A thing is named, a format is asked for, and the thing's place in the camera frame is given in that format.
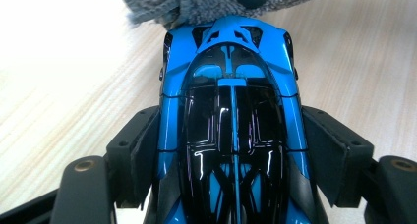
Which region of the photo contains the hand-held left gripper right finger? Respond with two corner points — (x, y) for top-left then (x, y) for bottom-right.
(301, 104), (375, 208)

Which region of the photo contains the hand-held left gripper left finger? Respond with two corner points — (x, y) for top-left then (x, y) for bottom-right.
(105, 105), (162, 209)

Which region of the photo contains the grey terry cloth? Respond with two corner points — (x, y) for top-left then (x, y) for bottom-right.
(104, 0), (329, 30)

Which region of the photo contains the blue toy car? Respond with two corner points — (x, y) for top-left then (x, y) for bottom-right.
(142, 15), (330, 224)

